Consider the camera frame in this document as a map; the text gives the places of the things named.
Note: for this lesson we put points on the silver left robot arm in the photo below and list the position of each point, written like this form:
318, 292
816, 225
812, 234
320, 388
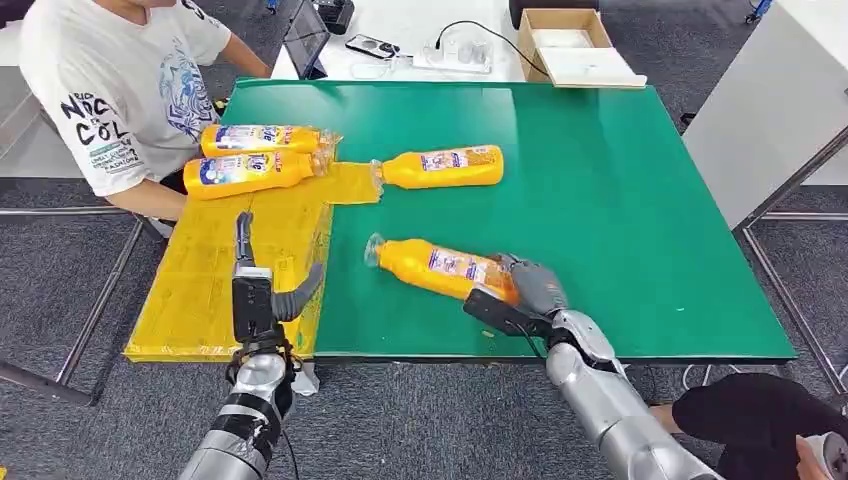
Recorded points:
248, 411

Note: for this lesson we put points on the white side table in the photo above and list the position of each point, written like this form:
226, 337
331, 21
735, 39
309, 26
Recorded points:
768, 112

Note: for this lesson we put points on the green table mat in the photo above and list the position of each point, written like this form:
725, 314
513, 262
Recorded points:
596, 218

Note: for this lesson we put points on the yellow sheet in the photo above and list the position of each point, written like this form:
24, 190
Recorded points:
199, 285

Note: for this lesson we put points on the metal table frame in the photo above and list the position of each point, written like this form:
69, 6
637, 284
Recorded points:
99, 301
788, 298

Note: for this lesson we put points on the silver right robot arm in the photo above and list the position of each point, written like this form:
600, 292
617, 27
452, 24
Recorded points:
609, 404

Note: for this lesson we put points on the black device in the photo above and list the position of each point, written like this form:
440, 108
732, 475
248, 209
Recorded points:
334, 14

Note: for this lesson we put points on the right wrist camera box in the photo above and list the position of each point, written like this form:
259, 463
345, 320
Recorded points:
497, 314

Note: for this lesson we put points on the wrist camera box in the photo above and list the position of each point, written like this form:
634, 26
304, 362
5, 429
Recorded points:
497, 314
252, 305

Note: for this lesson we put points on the open cardboard box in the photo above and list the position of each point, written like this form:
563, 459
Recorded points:
526, 46

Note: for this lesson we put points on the person in black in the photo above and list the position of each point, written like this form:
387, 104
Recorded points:
748, 417

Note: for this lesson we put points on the orange drink bottle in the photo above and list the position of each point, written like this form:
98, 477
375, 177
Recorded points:
444, 173
245, 179
424, 268
265, 140

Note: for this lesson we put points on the white power strip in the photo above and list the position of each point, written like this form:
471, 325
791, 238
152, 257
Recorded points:
454, 61

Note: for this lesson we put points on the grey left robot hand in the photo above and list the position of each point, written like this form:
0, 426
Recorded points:
295, 301

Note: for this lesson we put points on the white flat board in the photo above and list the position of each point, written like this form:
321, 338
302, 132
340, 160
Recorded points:
593, 69

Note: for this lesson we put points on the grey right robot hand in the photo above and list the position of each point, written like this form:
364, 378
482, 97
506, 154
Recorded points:
540, 288

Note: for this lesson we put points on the seated person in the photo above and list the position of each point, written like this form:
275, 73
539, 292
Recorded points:
112, 73

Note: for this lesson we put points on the white handheld controller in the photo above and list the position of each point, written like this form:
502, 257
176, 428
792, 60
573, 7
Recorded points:
831, 454

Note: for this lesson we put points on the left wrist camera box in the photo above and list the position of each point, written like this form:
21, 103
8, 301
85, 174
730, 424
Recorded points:
252, 305

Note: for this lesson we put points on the dark tablet on stand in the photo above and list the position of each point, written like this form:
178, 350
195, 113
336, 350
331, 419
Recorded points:
306, 36

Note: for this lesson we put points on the black smartphone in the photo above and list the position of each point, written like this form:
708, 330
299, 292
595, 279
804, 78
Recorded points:
372, 46

